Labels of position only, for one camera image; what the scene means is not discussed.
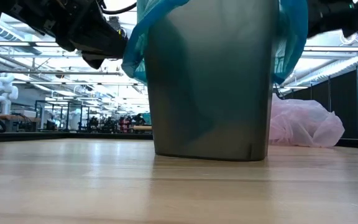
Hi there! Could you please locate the teal trash bag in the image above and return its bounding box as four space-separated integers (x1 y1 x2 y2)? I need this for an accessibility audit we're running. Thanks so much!
121 0 310 86

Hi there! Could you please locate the pink bag with blue drawstring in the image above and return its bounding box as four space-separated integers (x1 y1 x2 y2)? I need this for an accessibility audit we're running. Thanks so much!
268 93 346 148

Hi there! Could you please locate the long ceiling light strip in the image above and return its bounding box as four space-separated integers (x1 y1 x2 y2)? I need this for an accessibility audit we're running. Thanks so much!
0 41 358 52

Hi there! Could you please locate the black room divider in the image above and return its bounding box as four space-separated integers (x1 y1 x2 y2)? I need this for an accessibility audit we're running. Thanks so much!
283 70 358 140

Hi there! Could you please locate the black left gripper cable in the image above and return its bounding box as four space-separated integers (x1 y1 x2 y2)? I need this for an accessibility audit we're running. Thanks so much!
99 1 137 16

